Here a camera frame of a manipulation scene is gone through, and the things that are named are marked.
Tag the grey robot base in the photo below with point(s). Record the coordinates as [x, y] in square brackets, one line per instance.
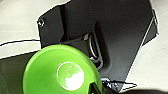
[120, 33]

